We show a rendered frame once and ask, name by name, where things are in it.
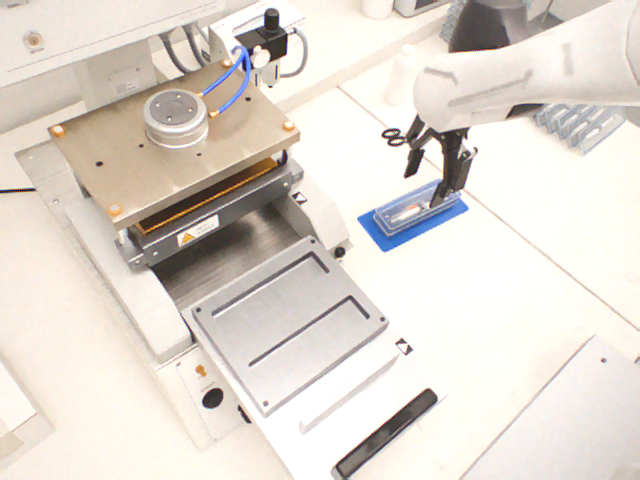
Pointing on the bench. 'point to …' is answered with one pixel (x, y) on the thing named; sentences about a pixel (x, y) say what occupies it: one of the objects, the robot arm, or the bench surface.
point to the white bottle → (401, 75)
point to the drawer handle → (350, 464)
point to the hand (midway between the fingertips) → (425, 181)
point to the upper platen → (204, 197)
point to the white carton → (239, 21)
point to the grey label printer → (415, 6)
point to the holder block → (288, 324)
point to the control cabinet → (99, 41)
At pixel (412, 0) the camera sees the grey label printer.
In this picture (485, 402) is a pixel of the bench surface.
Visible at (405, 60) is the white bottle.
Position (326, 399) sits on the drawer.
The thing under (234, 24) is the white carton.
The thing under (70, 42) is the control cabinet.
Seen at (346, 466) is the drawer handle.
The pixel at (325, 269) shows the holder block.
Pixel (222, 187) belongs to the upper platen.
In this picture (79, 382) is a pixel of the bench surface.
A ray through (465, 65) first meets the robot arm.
